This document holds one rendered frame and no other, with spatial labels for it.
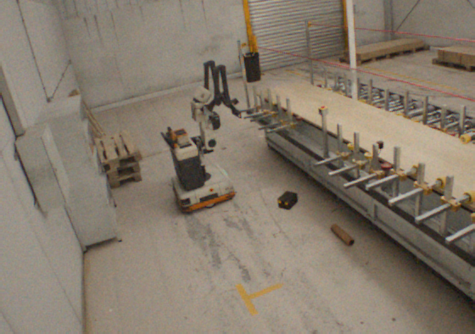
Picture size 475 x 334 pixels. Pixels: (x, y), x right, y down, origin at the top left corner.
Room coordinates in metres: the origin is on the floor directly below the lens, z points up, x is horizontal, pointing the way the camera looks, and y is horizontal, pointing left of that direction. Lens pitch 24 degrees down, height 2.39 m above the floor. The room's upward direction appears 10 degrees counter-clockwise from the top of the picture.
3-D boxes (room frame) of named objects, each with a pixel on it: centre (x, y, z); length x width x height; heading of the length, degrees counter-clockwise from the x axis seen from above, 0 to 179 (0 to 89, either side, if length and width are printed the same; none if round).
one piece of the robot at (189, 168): (4.18, 0.59, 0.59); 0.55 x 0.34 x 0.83; 17
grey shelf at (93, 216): (3.87, 1.79, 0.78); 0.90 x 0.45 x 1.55; 17
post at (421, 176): (2.16, -1.24, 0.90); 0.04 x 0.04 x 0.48; 17
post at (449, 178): (1.92, -1.31, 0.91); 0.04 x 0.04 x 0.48; 17
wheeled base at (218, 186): (4.21, 0.50, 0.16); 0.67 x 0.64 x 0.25; 107
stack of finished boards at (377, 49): (10.58, -4.73, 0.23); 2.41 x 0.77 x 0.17; 108
